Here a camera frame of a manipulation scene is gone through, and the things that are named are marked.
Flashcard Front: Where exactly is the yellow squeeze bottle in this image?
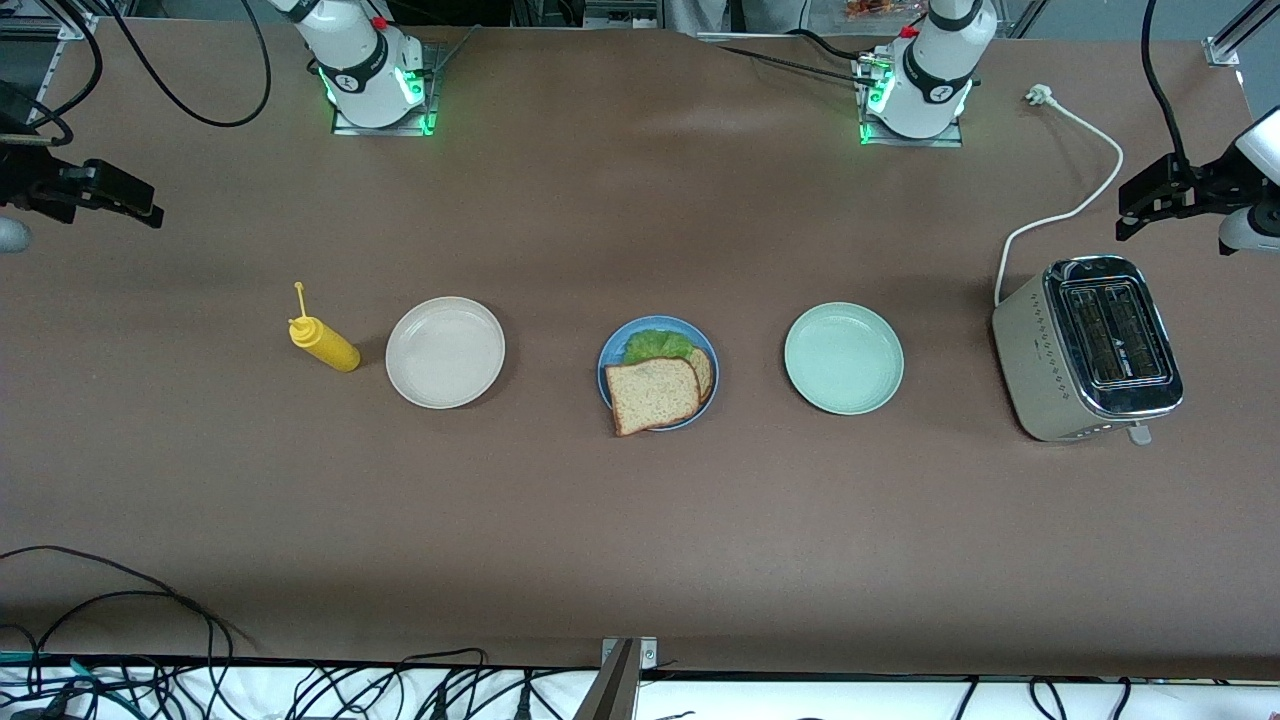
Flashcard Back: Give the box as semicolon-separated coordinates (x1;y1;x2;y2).
288;281;362;374

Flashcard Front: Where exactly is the green lettuce leaf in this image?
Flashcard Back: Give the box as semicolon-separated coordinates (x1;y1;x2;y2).
623;329;696;366

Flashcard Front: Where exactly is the mint green round plate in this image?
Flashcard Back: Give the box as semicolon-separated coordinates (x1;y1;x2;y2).
784;302;905;416

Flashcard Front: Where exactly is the white round plate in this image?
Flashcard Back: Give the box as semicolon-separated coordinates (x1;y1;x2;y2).
385;296;507;410

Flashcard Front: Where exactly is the blue round plate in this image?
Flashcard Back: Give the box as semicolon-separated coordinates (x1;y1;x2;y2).
597;315;720;432

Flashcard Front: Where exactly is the beige chrome toaster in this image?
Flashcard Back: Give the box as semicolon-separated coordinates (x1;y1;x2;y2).
992;254;1185;446

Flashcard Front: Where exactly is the aluminium frame rail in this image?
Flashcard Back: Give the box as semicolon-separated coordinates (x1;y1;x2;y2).
1205;0;1280;66
0;0;136;41

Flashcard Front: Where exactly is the white toaster power cord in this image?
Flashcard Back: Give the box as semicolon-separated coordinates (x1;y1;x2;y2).
994;84;1125;307

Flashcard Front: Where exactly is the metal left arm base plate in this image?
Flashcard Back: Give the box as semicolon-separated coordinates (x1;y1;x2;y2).
858;55;966;149

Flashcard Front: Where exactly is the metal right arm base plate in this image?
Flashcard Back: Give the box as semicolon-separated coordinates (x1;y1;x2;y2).
332;42;441;137

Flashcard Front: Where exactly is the thin black loose cable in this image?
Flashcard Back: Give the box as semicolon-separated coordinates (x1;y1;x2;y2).
0;545;256;649

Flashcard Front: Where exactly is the black base cable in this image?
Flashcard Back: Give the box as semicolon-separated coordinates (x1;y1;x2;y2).
718;28;881;89

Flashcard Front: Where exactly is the black looped cable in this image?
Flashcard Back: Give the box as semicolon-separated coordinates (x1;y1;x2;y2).
0;590;236;691

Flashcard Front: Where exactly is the metal table bracket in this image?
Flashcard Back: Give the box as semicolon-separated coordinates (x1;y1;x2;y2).
575;637;658;720

